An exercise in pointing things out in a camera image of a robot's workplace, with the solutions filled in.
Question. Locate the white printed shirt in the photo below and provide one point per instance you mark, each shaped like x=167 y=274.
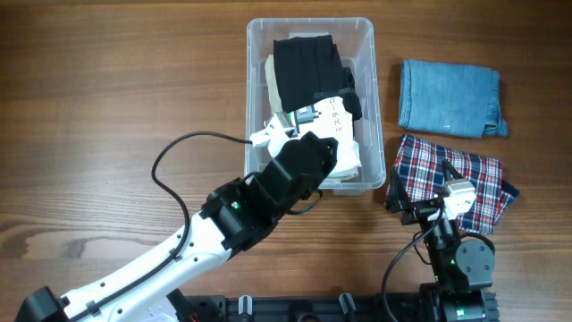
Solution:
x=339 y=129

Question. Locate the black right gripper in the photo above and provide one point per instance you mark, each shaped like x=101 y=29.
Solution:
x=399 y=199

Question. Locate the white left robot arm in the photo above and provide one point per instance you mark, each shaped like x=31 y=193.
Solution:
x=234 y=218

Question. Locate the black garment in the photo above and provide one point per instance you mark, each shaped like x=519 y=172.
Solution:
x=308 y=70

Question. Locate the blue jeans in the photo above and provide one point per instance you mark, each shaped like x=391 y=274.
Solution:
x=452 y=99

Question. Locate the cream cloth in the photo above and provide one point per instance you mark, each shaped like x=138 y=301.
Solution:
x=272 y=85

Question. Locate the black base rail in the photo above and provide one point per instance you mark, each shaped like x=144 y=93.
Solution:
x=403 y=306

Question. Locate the clear plastic storage bin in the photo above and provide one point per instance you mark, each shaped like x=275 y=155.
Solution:
x=354 y=38

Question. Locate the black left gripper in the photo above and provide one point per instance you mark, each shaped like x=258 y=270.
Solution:
x=330 y=156

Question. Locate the red blue plaid shirt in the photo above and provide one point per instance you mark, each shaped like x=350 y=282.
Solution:
x=419 y=166

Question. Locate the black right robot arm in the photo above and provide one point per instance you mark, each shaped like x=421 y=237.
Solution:
x=462 y=263

